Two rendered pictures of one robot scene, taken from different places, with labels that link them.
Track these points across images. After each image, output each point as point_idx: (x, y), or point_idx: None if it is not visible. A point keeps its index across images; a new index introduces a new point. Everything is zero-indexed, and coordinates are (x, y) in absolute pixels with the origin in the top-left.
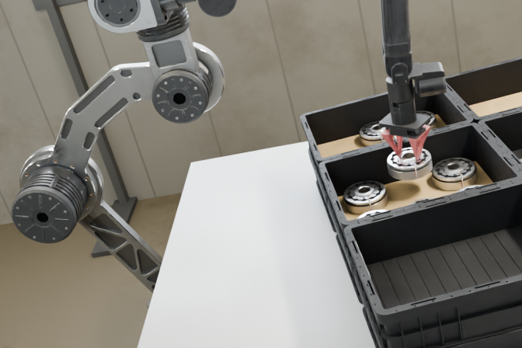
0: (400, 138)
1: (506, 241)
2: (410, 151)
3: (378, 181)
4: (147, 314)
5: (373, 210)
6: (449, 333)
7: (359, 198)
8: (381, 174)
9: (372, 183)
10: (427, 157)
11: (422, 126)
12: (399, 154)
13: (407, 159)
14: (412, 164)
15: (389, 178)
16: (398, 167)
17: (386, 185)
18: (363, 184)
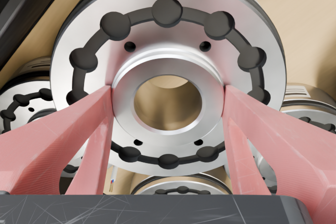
0: (85, 141)
1: None
2: (150, 62)
3: (27, 29)
4: None
5: (147, 190)
6: None
7: (72, 162)
8: (23, 31)
9: (42, 88)
10: (270, 70)
11: (333, 208)
12: (112, 108)
13: (183, 138)
14: (219, 143)
15: (49, 0)
16: (170, 175)
17: (55, 13)
18: (25, 107)
